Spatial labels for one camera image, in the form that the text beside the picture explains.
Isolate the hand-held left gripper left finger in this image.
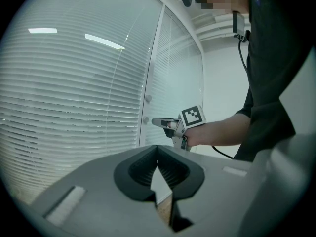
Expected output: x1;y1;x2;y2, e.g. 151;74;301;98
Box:
24;144;171;237

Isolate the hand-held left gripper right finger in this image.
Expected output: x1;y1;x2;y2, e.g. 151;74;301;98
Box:
157;144;261;237

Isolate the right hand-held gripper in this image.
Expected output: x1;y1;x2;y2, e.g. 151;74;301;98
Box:
151;104;207;152

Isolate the glass door with blinds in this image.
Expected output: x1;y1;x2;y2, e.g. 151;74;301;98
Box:
144;6;204;148

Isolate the person's right forearm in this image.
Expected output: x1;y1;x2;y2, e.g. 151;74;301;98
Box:
186;114;253;147

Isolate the person's black shirt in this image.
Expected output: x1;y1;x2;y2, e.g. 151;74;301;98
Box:
233;0;316;162

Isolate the small black neck device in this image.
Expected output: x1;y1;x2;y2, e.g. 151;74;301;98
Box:
232;10;250;43

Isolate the thick black cable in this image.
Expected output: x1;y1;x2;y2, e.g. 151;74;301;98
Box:
211;144;235;159

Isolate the grey window frame post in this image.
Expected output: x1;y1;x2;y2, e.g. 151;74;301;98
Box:
135;3;166;148

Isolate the thin black cable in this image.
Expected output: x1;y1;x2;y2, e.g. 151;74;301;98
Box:
237;40;249;74

